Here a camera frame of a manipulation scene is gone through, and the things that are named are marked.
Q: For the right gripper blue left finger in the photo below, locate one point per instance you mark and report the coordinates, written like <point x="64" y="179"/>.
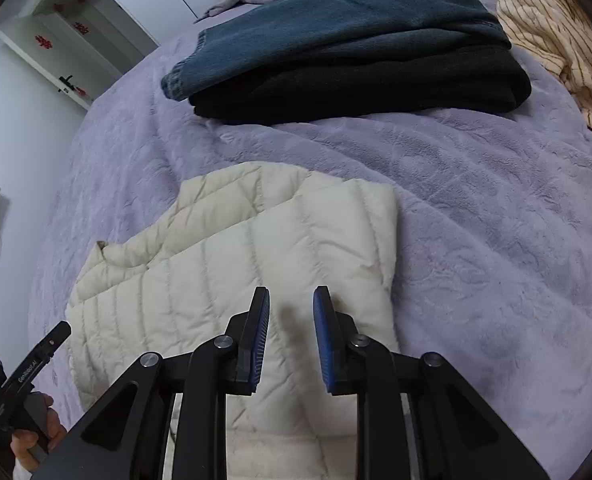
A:
<point x="249" y="331"/>

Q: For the folded black garment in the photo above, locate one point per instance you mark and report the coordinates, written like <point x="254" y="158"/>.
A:
<point x="488" y="80"/>

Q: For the purple plush bed blanket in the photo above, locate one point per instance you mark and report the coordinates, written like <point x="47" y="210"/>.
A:
<point x="494" y="230"/>

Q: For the folded blue denim jeans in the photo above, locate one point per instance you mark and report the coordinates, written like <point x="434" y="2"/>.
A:
<point x="281" y="29"/>

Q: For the beige striped crumpled shirt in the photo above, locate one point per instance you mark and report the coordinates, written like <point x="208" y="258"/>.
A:
<point x="558" y="33"/>

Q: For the white door with handle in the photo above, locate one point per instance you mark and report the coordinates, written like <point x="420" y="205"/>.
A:
<point x="82" y="47"/>

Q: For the cream quilted puffer jacket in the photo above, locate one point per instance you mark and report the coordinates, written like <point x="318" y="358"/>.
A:
<point x="177" y="283"/>

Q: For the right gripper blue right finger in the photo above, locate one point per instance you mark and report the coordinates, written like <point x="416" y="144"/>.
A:
<point x="334" y="331"/>

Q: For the person left hand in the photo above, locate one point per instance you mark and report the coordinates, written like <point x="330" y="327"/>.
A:
<point x="24" y="440"/>

